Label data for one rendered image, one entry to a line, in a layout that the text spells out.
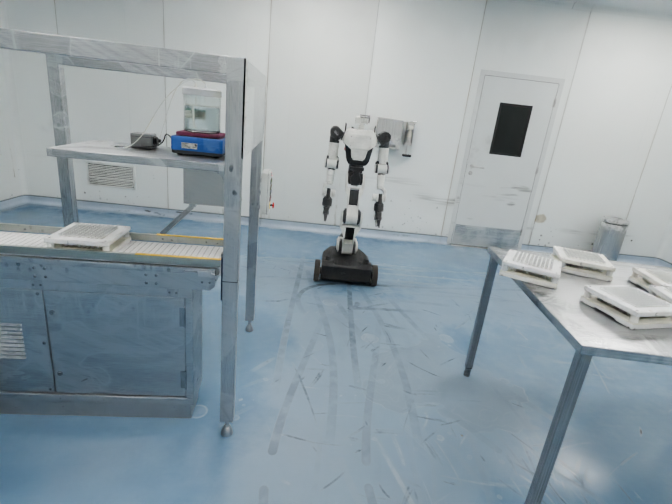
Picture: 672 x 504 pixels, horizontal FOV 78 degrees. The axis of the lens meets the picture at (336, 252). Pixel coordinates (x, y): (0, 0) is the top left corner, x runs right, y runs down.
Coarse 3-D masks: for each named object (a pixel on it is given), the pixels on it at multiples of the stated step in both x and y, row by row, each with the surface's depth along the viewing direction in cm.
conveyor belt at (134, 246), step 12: (0, 240) 177; (12, 240) 179; (24, 240) 180; (36, 240) 182; (132, 252) 180; (144, 252) 182; (156, 252) 183; (168, 252) 185; (180, 252) 186; (192, 252) 188; (204, 252) 189; (216, 252) 191; (168, 264) 173; (216, 276) 177
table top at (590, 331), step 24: (624, 264) 235; (528, 288) 183; (576, 288) 189; (552, 312) 161; (576, 312) 163; (600, 312) 166; (576, 336) 143; (600, 336) 145; (624, 336) 147; (648, 336) 149; (648, 360) 138
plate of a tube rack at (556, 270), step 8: (512, 256) 201; (504, 264) 193; (512, 264) 191; (520, 264) 190; (536, 264) 193; (544, 264) 194; (560, 264) 197; (536, 272) 187; (544, 272) 185; (552, 272) 184; (560, 272) 186
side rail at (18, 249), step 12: (0, 252) 164; (12, 252) 164; (24, 252) 165; (36, 252) 165; (48, 252) 166; (60, 252) 166; (72, 252) 166; (84, 252) 167; (96, 252) 167; (108, 252) 168; (120, 252) 169; (180, 264) 172; (192, 264) 172; (204, 264) 173; (216, 264) 173
